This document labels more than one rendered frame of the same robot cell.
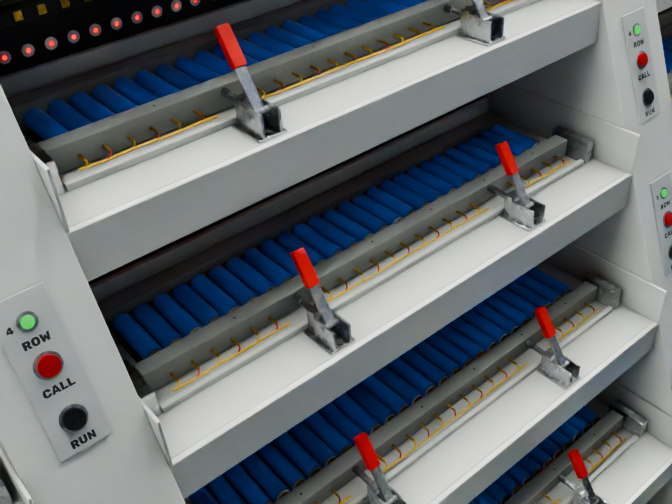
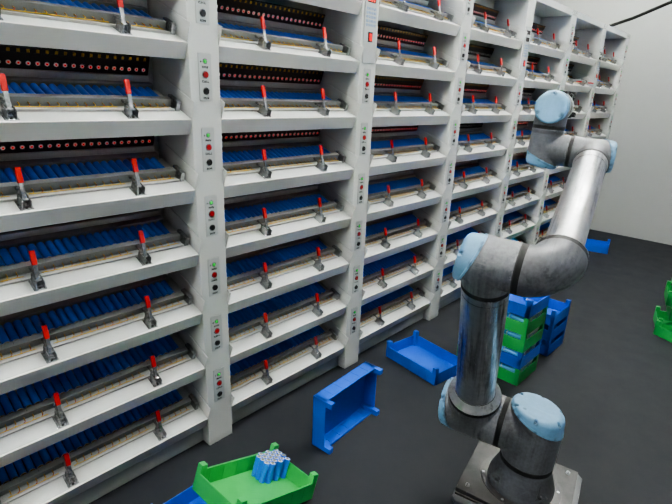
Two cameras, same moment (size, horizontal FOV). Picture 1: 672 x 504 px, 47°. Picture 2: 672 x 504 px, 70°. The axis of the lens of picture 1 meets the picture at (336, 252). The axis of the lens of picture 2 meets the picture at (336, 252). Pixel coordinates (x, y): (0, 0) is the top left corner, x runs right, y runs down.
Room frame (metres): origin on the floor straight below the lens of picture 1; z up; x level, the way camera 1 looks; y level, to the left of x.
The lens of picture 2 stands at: (-0.96, 0.27, 1.18)
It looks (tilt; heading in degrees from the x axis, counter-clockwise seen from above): 18 degrees down; 343
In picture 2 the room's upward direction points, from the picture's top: 2 degrees clockwise
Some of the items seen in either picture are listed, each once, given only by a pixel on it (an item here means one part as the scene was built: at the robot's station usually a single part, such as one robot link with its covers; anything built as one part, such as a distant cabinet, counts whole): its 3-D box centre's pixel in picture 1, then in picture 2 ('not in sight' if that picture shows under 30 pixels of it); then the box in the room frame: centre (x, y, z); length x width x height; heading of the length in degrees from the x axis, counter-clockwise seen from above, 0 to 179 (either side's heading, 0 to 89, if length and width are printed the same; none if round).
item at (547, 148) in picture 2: not in sight; (548, 147); (0.27, -0.77, 1.04); 0.12 x 0.09 x 0.12; 43
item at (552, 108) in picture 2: not in sight; (553, 107); (0.28, -0.77, 1.15); 0.12 x 0.09 x 0.10; 133
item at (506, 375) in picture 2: not in sight; (496, 356); (0.70, -1.05, 0.04); 0.30 x 0.20 x 0.08; 29
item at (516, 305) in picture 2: not in sight; (506, 292); (0.70, -1.05, 0.36); 0.30 x 0.20 x 0.08; 29
